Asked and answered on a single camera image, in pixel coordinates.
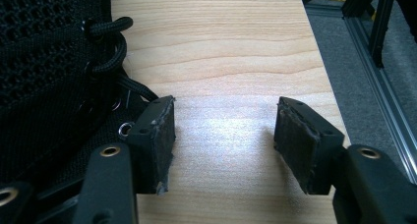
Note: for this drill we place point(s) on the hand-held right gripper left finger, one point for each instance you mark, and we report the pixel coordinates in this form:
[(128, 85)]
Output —
[(154, 142)]

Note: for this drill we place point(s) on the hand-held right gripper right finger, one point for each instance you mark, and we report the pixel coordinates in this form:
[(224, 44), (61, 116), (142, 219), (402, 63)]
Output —
[(301, 145)]

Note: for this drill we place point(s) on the black mesh lace-up shoe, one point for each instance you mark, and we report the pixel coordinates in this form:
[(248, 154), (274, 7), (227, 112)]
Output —
[(49, 70)]

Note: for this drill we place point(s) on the black metal stand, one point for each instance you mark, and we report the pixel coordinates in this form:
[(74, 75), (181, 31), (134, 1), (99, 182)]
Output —
[(380, 27)]

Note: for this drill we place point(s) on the metal floor rail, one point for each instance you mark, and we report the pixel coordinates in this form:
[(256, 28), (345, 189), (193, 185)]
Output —
[(390, 119)]

